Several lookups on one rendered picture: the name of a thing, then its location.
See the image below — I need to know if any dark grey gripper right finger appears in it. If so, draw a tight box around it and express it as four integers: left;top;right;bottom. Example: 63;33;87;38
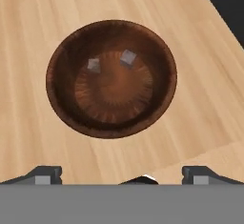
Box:
181;165;244;186

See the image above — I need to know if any grey ice cube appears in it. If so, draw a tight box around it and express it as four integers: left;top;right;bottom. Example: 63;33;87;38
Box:
119;49;138;70

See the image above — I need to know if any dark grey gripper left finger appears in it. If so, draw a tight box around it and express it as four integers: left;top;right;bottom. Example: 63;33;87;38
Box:
0;165;63;186

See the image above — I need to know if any black hob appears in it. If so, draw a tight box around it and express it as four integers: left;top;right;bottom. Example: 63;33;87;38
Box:
195;0;244;50

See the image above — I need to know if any brown wooden bowl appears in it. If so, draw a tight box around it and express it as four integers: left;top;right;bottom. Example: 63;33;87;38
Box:
45;19;178;140

